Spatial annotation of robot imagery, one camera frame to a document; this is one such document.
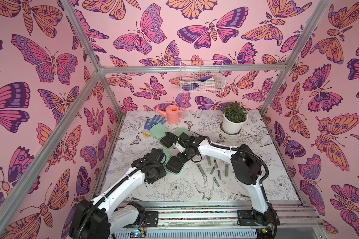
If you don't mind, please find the large green nail clipper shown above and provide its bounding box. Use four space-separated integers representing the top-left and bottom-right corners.
206 156 211 166

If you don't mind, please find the green clipper case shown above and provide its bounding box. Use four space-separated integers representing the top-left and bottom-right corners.
161 148 184 175

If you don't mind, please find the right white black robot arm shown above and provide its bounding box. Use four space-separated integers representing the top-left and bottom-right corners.
165 132 280 228

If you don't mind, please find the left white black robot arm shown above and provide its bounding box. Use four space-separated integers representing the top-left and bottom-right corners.
69 148 166 239

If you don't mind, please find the back right green case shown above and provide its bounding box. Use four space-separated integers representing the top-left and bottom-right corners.
174 127 195 142

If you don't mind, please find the back left green case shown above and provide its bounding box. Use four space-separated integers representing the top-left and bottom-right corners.
150 123 174 148

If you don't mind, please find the pink watering can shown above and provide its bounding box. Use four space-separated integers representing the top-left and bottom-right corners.
155 105 184 124

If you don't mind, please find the blue garden glove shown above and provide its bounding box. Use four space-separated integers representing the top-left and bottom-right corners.
142 115 166 137

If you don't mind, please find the potted green plant white pot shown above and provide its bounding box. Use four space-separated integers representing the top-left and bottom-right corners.
221 101 248 135

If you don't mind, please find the white wire wall basket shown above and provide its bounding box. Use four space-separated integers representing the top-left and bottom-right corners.
178 60 226 94

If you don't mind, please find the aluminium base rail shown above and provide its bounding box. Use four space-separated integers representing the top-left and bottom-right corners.
74 201 330 239

